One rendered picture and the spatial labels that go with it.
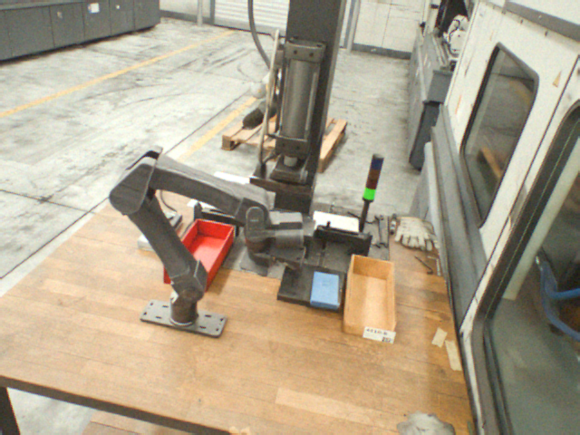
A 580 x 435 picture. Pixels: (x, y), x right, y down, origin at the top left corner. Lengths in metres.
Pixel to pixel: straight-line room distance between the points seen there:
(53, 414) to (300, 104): 1.59
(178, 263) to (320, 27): 0.68
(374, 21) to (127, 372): 9.78
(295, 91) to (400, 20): 9.25
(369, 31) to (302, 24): 9.21
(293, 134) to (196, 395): 0.68
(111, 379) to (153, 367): 0.09
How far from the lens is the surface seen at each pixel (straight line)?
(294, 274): 1.28
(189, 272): 1.01
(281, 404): 1.00
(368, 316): 1.22
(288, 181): 1.27
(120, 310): 1.19
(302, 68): 1.16
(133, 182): 0.90
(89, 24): 8.20
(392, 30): 10.41
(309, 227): 1.37
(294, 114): 1.19
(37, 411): 2.20
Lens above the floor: 1.70
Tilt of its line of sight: 30 degrees down
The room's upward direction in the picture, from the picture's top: 8 degrees clockwise
